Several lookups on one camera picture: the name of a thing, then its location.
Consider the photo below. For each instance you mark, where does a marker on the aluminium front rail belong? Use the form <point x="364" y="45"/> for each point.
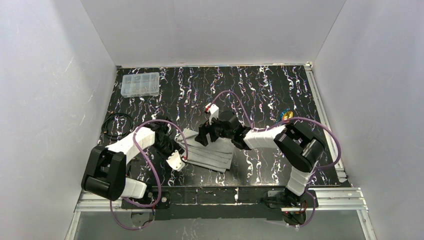
<point x="327" y="198"/>

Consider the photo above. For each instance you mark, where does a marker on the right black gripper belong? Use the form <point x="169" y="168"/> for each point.
<point x="210" y="131"/>

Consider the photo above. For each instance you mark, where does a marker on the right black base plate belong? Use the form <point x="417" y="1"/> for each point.
<point x="286" y="199"/>

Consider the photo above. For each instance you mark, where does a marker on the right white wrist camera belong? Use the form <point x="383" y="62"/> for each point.
<point x="212" y="111"/>

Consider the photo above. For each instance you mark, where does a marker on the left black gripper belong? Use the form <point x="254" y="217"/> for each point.
<point x="170" y="146"/>

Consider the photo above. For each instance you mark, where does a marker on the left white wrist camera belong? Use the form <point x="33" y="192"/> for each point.
<point x="176" y="161"/>

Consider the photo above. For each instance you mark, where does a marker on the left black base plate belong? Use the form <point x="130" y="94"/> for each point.
<point x="149" y="198"/>

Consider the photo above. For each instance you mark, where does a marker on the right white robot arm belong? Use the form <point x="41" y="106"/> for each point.
<point x="299" y="145"/>

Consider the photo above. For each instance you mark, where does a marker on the grey cloth napkin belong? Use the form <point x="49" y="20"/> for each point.
<point x="216" y="156"/>

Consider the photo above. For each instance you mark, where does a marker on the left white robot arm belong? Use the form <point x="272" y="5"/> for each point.
<point x="105" y="172"/>

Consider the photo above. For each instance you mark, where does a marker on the iridescent gold spoon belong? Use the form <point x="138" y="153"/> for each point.
<point x="287" y="115"/>

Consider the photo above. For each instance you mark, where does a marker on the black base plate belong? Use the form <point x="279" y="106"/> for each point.
<point x="149" y="198"/>
<point x="286" y="199"/>

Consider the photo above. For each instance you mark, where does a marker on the blue metallic fork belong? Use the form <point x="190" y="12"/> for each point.
<point x="281" y="114"/>

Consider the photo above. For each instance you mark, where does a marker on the clear plastic organizer box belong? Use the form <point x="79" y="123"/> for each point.
<point x="140" y="85"/>

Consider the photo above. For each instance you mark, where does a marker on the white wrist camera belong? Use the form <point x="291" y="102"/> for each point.
<point x="212" y="111"/>
<point x="176" y="161"/>

